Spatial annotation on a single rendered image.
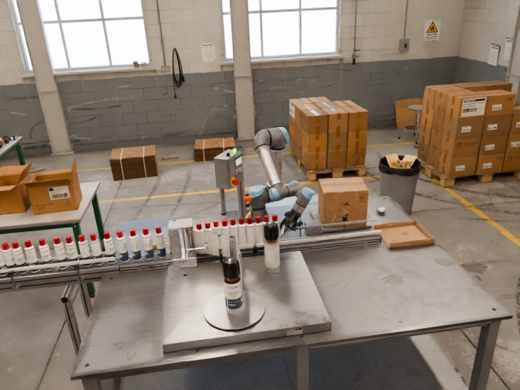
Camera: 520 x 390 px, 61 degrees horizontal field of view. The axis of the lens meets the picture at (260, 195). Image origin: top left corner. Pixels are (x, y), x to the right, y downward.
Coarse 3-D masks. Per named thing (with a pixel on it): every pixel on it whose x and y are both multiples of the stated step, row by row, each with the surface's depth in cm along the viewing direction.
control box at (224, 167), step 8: (224, 152) 264; (240, 152) 265; (216, 160) 257; (224, 160) 254; (232, 160) 257; (216, 168) 259; (224, 168) 256; (232, 168) 258; (216, 176) 261; (224, 176) 258; (232, 176) 260; (240, 176) 269; (216, 184) 264; (224, 184) 261; (232, 184) 261
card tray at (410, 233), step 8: (376, 224) 301; (384, 224) 302; (392, 224) 303; (400, 224) 304; (408, 224) 305; (416, 224) 303; (384, 232) 298; (392, 232) 297; (400, 232) 297; (408, 232) 296; (416, 232) 296; (424, 232) 293; (384, 240) 288; (392, 240) 288; (400, 240) 288; (408, 240) 287; (416, 240) 280; (424, 240) 281; (432, 240) 282
